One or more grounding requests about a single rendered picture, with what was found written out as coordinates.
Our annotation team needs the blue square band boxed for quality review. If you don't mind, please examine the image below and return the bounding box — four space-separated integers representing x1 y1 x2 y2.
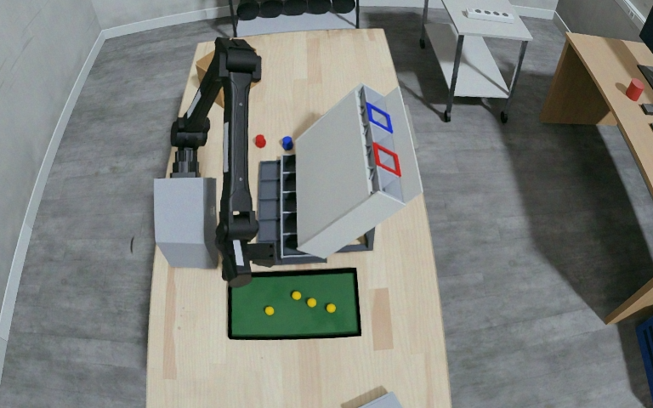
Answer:
366 102 393 133

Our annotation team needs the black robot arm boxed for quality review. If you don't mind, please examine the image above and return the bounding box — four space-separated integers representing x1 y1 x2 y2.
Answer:
170 37 277 288

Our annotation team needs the brown cardboard box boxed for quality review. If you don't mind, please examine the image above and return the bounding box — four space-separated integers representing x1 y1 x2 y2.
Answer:
196 46 262 108

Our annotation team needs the blue plug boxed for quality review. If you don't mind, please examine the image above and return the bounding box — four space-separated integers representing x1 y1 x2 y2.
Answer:
282 136 293 150

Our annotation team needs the red plug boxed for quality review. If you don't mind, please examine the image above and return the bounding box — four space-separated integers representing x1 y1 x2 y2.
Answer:
255 134 266 148

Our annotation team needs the red square frame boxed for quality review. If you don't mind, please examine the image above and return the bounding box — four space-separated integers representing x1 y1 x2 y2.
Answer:
372 142 401 177

